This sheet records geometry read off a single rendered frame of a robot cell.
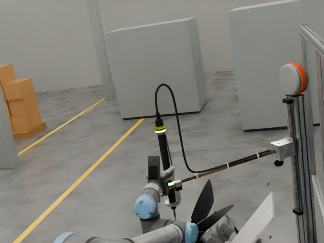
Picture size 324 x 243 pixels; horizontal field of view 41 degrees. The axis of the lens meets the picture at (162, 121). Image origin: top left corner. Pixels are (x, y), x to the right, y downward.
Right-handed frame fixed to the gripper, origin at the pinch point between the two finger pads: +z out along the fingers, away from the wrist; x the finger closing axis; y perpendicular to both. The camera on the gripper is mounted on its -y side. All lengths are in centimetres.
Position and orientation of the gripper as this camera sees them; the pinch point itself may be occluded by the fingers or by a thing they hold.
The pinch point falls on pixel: (163, 166)
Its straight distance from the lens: 187.6
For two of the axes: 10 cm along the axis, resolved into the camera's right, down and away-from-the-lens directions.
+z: 2.1, -2.9, 9.3
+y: 1.6, 9.5, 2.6
